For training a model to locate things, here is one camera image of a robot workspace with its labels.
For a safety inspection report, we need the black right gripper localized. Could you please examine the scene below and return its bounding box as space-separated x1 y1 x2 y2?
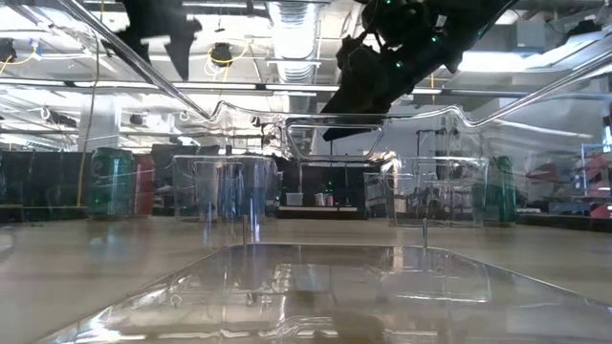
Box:
320 0 441 142

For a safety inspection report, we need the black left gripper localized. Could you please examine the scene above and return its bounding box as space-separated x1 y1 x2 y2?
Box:
102 0 203 82

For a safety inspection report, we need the clear plastic bin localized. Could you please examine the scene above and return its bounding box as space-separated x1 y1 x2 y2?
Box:
172 153 279 224
33 0 612 344
362 155 492 228

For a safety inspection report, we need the red Fanta soda can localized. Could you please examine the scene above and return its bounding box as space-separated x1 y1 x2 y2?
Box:
133 153 157 217

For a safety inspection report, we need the green soda can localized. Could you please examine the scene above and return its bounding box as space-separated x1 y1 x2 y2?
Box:
88 146 136 220
482 156 517 226

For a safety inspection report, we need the black shelf unit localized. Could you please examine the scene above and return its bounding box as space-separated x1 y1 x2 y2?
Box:
275 161 370 221

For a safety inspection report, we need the black beam with light strips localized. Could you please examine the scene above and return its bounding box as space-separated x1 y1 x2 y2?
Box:
126 78 448 97

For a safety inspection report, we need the black box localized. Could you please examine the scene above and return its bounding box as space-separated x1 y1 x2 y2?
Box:
150 142 221 217

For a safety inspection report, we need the black partition panel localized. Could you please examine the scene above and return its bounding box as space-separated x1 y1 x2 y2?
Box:
0 150 93 209

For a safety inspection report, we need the ribbed silver air duct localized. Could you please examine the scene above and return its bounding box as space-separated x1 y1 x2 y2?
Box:
266 0 327 116

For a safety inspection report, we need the black metal table frame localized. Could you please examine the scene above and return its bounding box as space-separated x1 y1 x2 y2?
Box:
0 204 612 233

